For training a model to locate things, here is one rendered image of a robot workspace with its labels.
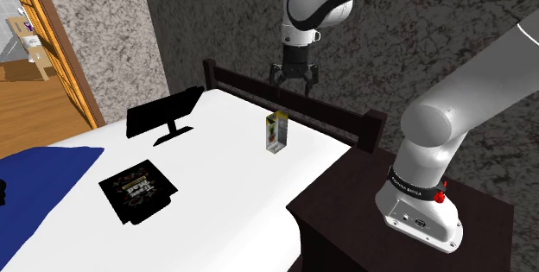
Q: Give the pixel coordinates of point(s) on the black flat monitor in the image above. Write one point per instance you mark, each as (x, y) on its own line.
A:
(162, 113)

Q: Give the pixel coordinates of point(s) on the blue blanket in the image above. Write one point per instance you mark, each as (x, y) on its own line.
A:
(38, 178)

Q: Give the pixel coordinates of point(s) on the small black object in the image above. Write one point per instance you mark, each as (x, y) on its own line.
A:
(2, 191)

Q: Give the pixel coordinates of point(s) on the dark robot stand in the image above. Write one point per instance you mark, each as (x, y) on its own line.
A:
(341, 216)

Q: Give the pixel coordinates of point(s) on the white bed with dark frame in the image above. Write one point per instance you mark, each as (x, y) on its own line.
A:
(219, 187)

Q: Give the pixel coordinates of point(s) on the black printed flat box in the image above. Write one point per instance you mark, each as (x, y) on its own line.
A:
(137, 191)

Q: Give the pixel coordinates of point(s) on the orange wooden door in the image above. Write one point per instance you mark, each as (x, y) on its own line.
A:
(54, 39)

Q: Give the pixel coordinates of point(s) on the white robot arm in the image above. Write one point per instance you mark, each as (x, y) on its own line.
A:
(433, 123)

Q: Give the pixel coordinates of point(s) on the white yellow drink carton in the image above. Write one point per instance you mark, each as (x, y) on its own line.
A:
(276, 134)

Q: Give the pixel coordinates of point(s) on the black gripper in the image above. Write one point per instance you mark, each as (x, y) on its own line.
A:
(295, 60)

